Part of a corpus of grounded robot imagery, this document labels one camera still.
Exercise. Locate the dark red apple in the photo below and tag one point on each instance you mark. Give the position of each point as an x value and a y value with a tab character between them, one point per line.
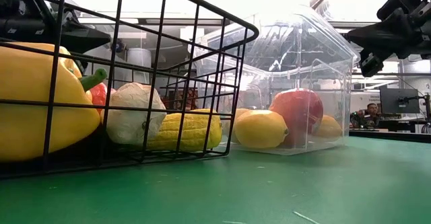
298	113

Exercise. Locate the yellow corn cob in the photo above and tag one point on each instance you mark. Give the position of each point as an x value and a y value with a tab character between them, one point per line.
192	130

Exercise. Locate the black monitor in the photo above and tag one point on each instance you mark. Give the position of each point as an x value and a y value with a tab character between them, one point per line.
399	101

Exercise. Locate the pale yellow oval fruit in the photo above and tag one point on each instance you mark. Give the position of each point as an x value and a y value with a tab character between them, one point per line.
240	112

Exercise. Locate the white cylinder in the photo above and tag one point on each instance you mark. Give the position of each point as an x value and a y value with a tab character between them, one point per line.
139	57

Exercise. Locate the yellow-orange round fruit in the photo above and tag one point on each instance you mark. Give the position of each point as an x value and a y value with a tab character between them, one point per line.
329	127

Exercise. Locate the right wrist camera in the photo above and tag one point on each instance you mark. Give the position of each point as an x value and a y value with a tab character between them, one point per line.
370	64

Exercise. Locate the clear plastic bin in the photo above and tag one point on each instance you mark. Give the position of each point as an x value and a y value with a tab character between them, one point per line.
303	66

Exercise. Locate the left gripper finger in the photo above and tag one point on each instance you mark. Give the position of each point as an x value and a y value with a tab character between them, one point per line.
81	40

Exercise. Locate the dark long desk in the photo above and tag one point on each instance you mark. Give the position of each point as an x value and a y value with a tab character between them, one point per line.
387	133

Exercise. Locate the person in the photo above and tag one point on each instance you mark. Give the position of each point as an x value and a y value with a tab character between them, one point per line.
370	111

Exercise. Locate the yellow bell pepper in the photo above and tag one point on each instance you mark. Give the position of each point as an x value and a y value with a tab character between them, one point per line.
33	116

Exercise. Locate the yellow lemon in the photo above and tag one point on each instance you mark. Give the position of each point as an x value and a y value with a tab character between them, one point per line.
261	128

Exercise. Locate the red bell pepper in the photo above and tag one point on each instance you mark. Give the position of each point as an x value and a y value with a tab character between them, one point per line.
98	94

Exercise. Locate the green table mat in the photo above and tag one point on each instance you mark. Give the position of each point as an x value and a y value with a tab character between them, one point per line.
235	190

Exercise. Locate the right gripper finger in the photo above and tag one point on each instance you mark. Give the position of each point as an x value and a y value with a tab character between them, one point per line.
377	37

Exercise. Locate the white garlic bulb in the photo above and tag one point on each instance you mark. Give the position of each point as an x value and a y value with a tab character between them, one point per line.
134	113

